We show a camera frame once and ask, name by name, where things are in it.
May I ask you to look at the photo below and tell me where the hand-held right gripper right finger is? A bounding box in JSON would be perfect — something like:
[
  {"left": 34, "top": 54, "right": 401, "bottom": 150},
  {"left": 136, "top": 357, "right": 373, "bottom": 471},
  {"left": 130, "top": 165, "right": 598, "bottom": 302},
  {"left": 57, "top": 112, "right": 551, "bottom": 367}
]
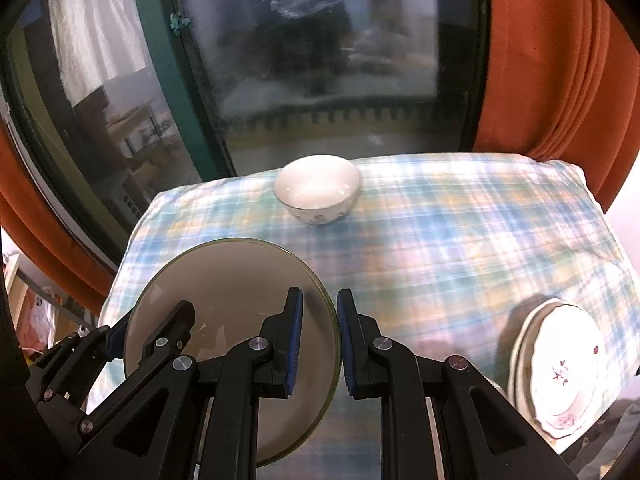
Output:
[{"left": 336, "top": 288, "right": 576, "bottom": 480}]

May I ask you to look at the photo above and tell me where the orange curtain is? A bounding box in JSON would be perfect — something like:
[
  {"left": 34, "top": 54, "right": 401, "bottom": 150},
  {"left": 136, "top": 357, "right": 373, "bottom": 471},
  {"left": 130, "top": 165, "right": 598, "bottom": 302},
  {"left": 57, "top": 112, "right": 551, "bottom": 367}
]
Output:
[
  {"left": 0, "top": 125, "right": 121, "bottom": 286},
  {"left": 472, "top": 0, "right": 640, "bottom": 211}
]

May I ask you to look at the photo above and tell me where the small pink floral plate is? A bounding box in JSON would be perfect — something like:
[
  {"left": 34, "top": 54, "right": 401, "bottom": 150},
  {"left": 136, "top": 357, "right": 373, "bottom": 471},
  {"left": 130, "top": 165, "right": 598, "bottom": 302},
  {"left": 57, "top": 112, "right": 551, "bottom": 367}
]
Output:
[{"left": 529, "top": 304, "right": 602, "bottom": 442}]

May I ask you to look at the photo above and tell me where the plaid pastel tablecloth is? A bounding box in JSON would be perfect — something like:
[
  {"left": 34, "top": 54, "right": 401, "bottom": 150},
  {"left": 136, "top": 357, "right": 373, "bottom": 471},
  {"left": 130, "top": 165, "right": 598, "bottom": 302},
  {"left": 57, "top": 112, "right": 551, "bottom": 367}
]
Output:
[{"left": 97, "top": 152, "right": 640, "bottom": 480}]

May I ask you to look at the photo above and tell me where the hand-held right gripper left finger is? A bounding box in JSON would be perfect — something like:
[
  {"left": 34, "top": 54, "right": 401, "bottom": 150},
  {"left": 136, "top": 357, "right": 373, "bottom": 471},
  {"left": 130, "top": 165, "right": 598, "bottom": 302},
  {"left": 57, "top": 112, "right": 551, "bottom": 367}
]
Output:
[{"left": 75, "top": 287, "right": 304, "bottom": 480}]

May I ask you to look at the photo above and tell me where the white plastic bag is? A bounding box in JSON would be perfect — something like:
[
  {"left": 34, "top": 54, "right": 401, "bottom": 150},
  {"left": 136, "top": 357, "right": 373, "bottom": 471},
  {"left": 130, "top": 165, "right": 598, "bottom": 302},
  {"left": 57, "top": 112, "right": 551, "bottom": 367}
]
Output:
[{"left": 17, "top": 287, "right": 58, "bottom": 351}]

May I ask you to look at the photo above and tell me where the glass window pane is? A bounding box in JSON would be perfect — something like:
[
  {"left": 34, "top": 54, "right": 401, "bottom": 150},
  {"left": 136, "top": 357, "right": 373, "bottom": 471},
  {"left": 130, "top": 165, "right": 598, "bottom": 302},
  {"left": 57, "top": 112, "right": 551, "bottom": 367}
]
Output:
[
  {"left": 0, "top": 0, "right": 211, "bottom": 261},
  {"left": 170, "top": 0, "right": 488, "bottom": 176}
]

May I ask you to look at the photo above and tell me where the green window frame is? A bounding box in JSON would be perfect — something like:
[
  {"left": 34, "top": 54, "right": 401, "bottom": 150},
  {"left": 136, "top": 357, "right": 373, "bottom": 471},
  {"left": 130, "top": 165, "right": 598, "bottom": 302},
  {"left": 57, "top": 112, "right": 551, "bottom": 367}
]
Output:
[{"left": 117, "top": 0, "right": 236, "bottom": 181}]

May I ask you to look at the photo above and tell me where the white floral bowl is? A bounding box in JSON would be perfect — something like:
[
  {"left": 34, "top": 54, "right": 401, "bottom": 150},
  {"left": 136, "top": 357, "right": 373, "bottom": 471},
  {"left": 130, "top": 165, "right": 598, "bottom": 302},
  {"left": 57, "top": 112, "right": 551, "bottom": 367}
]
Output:
[
  {"left": 273, "top": 155, "right": 362, "bottom": 226},
  {"left": 123, "top": 237, "right": 343, "bottom": 466}
]

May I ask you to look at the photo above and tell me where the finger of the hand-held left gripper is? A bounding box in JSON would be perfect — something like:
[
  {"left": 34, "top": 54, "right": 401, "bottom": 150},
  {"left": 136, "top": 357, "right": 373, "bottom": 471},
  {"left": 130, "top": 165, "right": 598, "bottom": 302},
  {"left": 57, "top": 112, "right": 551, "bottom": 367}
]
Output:
[
  {"left": 25, "top": 319, "right": 132, "bottom": 456},
  {"left": 141, "top": 300, "right": 197, "bottom": 378}
]

